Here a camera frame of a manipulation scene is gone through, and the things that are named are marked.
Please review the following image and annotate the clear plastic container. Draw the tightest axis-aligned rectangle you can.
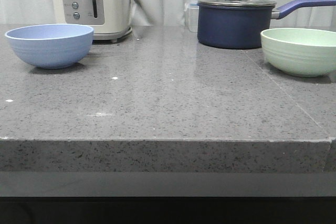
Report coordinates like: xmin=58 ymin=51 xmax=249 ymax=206
xmin=184 ymin=1 xmax=199 ymax=33

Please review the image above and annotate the blue bowl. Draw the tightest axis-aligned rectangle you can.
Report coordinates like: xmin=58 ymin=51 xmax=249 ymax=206
xmin=5 ymin=24 xmax=94 ymax=69

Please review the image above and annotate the cream white toaster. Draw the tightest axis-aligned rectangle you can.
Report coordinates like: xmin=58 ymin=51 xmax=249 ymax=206
xmin=52 ymin=0 xmax=132 ymax=42

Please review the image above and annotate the dark blue saucepan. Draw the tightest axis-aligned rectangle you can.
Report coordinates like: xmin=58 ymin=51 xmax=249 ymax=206
xmin=197 ymin=0 xmax=335 ymax=49

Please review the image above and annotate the light green bowl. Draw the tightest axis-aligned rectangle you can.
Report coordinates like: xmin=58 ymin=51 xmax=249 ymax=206
xmin=260 ymin=28 xmax=335 ymax=77

